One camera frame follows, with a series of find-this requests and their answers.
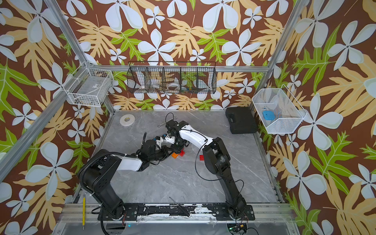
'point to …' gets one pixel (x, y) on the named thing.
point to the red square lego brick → (182, 153)
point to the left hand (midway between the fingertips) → (176, 148)
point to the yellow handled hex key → (83, 211)
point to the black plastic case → (242, 120)
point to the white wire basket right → (279, 111)
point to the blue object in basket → (268, 115)
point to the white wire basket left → (88, 86)
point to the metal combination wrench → (158, 125)
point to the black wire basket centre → (172, 77)
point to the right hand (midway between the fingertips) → (177, 147)
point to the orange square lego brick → (174, 155)
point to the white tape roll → (127, 123)
